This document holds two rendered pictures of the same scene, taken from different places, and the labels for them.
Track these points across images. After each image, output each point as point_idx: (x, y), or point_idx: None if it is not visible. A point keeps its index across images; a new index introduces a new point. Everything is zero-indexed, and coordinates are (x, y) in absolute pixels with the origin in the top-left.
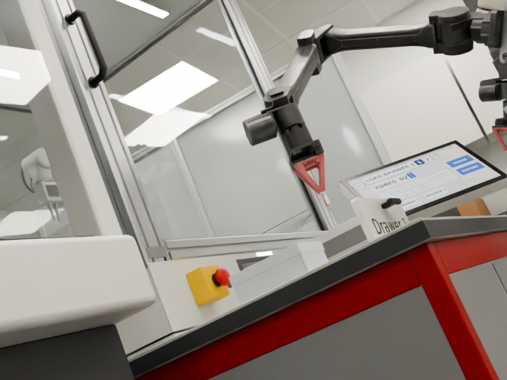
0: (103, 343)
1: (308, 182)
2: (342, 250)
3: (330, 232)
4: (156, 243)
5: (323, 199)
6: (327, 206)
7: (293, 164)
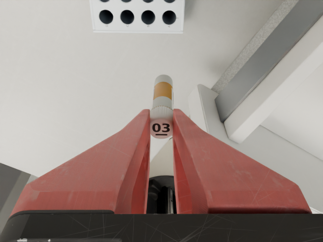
0: None
1: (140, 129)
2: (267, 38)
3: (304, 52)
4: None
5: (159, 97)
6: (157, 82)
7: (63, 218)
